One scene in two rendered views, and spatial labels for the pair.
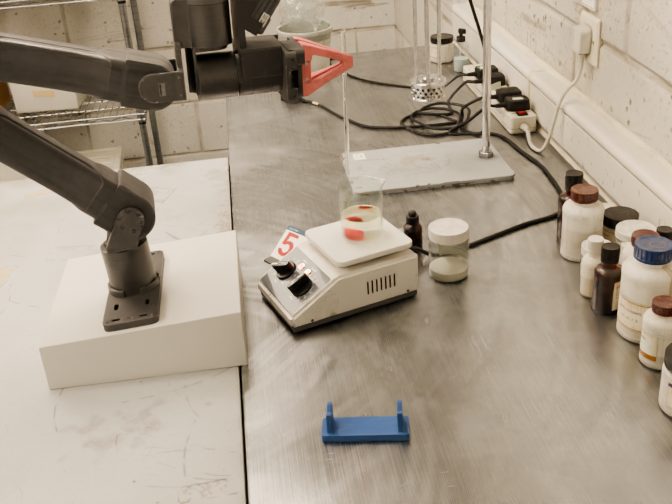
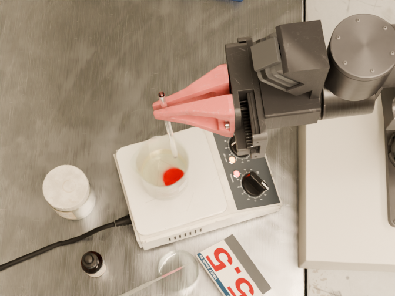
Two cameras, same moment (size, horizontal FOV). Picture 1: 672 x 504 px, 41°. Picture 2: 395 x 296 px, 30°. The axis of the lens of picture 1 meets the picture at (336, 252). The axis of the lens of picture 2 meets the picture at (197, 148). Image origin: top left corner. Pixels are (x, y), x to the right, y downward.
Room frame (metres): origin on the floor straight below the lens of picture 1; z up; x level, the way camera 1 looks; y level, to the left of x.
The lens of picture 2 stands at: (1.38, 0.03, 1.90)
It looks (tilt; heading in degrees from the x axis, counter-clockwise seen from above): 73 degrees down; 188
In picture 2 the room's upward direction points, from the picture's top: 1 degrees counter-clockwise
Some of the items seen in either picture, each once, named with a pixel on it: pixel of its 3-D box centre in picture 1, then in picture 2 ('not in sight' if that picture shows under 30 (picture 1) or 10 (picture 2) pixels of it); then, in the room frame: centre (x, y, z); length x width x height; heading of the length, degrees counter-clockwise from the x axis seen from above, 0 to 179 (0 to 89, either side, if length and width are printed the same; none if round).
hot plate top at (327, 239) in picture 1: (357, 238); (171, 180); (1.15, -0.03, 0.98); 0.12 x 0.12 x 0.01; 24
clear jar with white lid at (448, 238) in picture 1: (448, 250); (70, 193); (1.17, -0.17, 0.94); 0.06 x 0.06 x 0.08
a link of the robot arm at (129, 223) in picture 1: (125, 219); not in sight; (1.08, 0.27, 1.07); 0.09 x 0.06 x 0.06; 10
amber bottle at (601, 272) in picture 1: (608, 277); not in sight; (1.05, -0.36, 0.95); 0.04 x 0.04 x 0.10
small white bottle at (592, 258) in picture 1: (594, 266); not in sight; (1.09, -0.36, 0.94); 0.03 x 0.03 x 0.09
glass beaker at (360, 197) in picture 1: (363, 211); (161, 170); (1.15, -0.04, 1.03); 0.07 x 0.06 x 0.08; 102
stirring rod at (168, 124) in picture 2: (345, 104); (169, 128); (1.15, -0.03, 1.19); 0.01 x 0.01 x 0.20
